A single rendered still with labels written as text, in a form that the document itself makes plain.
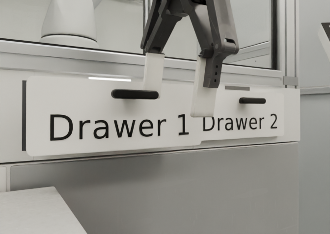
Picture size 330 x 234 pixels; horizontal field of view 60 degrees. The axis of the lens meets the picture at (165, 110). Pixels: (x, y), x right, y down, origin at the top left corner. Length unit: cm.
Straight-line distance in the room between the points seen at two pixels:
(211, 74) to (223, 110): 34
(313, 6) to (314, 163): 101
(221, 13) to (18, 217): 32
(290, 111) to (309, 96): 124
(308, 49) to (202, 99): 183
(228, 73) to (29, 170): 46
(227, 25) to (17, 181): 39
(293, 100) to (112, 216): 57
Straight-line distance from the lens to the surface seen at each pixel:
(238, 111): 68
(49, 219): 36
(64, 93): 43
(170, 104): 49
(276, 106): 78
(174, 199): 62
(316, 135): 207
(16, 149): 51
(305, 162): 213
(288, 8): 89
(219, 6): 33
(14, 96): 51
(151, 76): 45
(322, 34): 117
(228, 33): 32
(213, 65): 32
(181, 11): 38
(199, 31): 34
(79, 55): 53
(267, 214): 82
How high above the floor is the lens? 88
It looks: 1 degrees up
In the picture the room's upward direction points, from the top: straight up
